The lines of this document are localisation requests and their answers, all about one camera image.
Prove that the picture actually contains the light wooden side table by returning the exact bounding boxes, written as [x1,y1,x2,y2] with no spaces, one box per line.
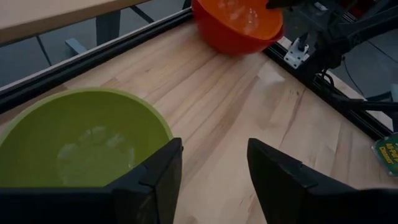
[0,0,153,44]

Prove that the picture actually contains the green plastic bowl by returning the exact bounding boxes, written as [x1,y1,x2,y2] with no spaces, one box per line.
[0,88,174,189]

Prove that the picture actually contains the green labelled package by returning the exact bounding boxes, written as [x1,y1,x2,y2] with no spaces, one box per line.
[371,133,398,177]

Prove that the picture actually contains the black cable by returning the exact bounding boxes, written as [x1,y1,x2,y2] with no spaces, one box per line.
[317,70,398,113]

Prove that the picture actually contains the white metal corner bracket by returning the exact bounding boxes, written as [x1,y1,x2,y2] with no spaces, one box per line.
[283,37,310,70]

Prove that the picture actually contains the grey side table leg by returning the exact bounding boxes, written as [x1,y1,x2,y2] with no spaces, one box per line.
[95,10,121,46]

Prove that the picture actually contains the black aluminium table rail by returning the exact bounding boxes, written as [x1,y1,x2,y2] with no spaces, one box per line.
[263,42,393,141]
[0,7,194,115]

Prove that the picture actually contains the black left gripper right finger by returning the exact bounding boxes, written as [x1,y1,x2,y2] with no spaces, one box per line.
[248,138,398,224]

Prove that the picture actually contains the orange plastic bowl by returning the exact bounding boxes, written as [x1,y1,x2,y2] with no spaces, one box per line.
[192,0,285,57]

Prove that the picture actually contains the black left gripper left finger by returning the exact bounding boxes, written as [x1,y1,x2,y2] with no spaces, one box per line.
[0,138,183,224]

